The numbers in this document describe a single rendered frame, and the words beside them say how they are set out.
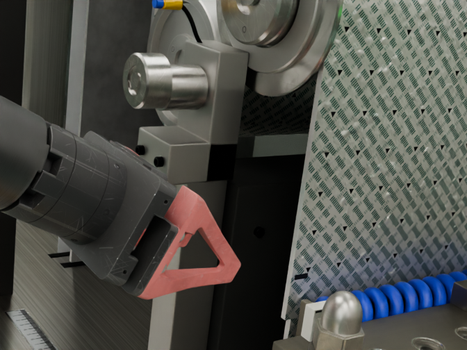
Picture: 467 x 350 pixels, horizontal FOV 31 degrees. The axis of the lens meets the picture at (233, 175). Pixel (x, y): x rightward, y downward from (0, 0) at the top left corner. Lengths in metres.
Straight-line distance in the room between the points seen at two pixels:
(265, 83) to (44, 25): 0.71
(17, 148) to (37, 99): 0.85
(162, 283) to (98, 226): 0.05
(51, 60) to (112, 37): 0.39
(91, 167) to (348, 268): 0.25
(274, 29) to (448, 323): 0.25
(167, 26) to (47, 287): 0.33
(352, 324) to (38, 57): 0.84
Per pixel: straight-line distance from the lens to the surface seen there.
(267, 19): 0.57
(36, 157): 0.45
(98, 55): 0.90
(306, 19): 0.57
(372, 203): 0.63
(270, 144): 1.17
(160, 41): 0.75
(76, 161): 0.46
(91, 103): 0.91
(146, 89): 0.59
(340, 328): 0.54
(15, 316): 0.85
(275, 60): 0.59
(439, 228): 0.70
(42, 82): 1.29
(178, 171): 0.61
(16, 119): 0.45
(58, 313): 0.86
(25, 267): 0.96
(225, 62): 0.61
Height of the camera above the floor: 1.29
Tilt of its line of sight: 17 degrees down
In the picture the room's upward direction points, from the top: 7 degrees clockwise
